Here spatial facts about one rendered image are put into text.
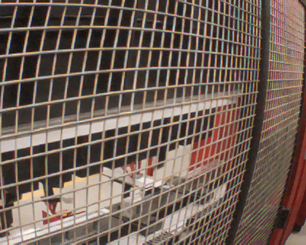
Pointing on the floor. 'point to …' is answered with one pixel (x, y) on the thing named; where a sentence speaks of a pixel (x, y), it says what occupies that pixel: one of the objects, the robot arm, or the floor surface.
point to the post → (253, 119)
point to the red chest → (298, 194)
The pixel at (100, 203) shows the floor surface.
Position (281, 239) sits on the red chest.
